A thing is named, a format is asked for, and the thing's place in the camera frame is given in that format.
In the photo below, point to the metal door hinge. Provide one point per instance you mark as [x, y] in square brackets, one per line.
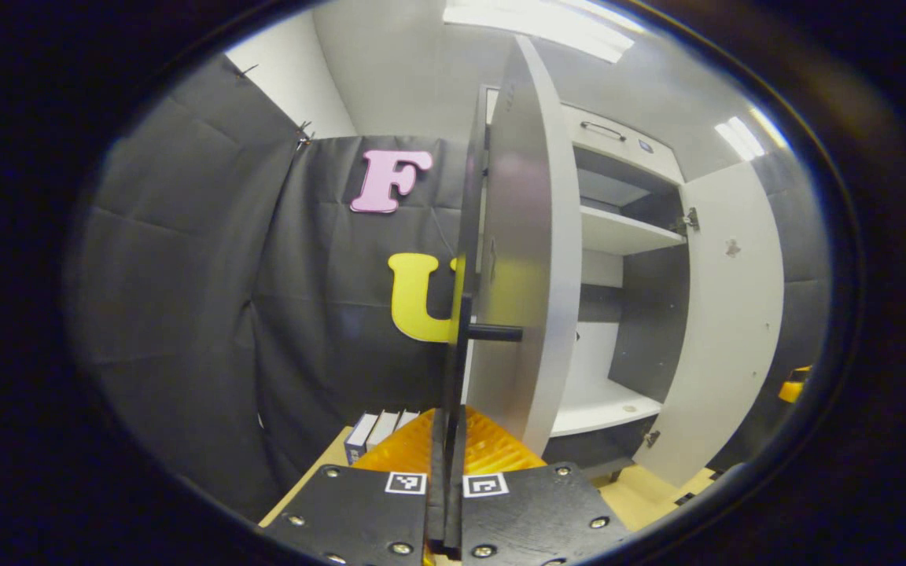
[652, 438]
[688, 220]

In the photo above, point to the grey double-door shoe cabinet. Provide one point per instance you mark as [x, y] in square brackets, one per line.
[650, 314]

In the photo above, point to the white book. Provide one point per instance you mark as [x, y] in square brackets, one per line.
[406, 419]
[384, 428]

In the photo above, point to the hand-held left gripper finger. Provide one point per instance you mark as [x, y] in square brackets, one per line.
[457, 503]
[437, 503]

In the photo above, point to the checkered sticker shoe cabinet door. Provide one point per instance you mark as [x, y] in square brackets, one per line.
[524, 275]

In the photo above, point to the grey cabinet drawer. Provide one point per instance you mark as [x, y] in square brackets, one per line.
[602, 155]

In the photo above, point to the box sticker shoe cabinet door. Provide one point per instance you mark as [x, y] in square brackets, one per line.
[720, 330]

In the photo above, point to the white cabinet shelf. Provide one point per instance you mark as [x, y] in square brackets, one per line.
[618, 232]
[594, 409]

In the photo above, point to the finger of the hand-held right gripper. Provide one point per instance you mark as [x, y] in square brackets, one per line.
[794, 385]

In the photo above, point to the blue book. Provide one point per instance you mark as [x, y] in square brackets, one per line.
[359, 442]

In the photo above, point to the black backdrop cloth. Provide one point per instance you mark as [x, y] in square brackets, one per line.
[185, 275]

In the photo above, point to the ceiling light panel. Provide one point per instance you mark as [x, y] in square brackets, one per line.
[539, 27]
[744, 135]

